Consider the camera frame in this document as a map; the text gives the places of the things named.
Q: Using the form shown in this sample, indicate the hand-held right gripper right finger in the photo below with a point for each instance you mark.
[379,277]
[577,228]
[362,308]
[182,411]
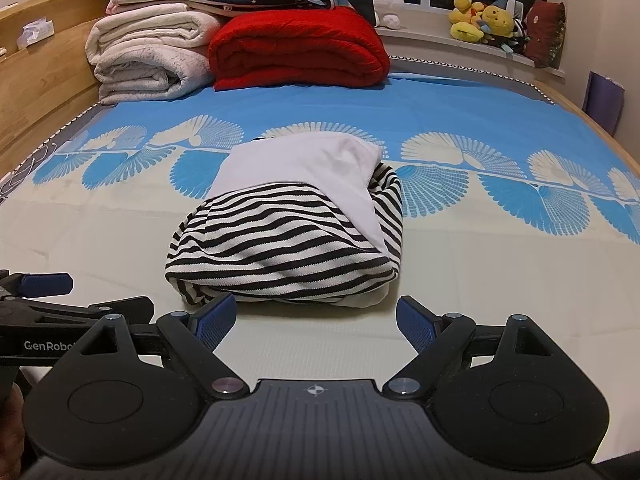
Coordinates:
[417,322]

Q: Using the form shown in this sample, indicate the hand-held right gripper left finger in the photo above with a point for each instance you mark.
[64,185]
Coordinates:
[215,322]

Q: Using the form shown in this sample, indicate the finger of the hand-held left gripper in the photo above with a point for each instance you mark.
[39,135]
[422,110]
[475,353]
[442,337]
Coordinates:
[47,285]
[125,307]

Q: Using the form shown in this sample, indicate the striped hooded top white vest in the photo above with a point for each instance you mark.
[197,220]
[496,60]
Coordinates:
[280,240]

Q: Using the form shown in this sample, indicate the blue printed bed sheet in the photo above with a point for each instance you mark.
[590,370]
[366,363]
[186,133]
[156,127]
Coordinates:
[450,110]

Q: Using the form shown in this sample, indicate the cream folded blanket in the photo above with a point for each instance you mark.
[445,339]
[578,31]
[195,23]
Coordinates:
[150,55]

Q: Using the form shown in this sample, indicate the clear tissue pack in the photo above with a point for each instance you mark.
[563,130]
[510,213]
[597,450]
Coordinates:
[35,32]

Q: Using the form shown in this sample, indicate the white window sill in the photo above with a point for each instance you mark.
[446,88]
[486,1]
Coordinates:
[435,42]

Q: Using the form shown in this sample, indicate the purple board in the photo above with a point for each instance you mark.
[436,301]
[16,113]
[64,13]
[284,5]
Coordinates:
[604,102]

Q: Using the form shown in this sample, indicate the red folded blanket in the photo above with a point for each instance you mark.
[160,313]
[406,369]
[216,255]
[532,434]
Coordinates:
[300,45]

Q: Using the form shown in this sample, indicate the yellow plush toy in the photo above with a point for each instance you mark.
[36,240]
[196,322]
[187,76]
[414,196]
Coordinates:
[497,20]
[466,7]
[466,32]

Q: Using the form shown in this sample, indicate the black striped plush toy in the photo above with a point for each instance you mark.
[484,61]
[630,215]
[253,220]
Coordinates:
[520,35]

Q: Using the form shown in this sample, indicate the white plush toy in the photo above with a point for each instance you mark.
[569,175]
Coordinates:
[389,7]

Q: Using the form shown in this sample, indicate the dark red cushion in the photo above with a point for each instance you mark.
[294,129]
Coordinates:
[545,32]

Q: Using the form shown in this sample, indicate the dark star-print folded blanket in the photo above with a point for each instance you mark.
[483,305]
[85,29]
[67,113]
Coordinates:
[280,4]

